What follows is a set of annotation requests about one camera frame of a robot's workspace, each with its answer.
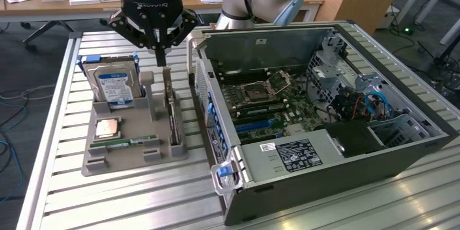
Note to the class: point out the silver slanted disk bay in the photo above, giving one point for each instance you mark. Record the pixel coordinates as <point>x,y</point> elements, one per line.
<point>398,130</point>

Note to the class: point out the CPU socket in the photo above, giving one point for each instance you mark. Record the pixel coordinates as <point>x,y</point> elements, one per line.
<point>256,92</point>

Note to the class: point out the grey parts rack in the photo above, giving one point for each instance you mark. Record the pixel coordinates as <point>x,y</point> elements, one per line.
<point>136,122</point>

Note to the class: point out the black chair base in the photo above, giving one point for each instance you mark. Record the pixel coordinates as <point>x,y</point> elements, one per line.
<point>42,29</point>

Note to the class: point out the blue case release latch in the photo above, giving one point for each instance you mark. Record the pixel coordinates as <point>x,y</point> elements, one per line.
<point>222,172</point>

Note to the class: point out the device with green light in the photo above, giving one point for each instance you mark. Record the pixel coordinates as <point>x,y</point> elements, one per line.
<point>406,30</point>

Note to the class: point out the grey power supply unit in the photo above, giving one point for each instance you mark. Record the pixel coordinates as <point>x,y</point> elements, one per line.
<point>258,160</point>

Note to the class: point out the copper-topped CPU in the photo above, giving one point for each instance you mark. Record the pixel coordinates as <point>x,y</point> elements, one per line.
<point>106,127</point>

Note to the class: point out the silver perforated disk bay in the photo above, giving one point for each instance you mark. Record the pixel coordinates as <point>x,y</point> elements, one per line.
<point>333,79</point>

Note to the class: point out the green RAM stick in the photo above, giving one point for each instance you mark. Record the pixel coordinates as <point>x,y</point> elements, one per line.
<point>258,110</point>
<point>121,142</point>

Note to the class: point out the open dark PC case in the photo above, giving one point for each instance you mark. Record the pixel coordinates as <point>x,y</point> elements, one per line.
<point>322,192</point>

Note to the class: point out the black RAM slot bank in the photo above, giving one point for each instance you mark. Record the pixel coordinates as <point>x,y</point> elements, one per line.
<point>240,75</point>

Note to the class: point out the black plastic air shroud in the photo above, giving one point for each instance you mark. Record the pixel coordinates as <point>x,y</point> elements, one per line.
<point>353,139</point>

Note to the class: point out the black graphics card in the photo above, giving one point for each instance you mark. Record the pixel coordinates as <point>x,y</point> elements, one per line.
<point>174,122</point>

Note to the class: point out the hard disk in blue carrier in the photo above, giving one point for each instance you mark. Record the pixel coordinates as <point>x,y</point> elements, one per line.
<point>110,84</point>

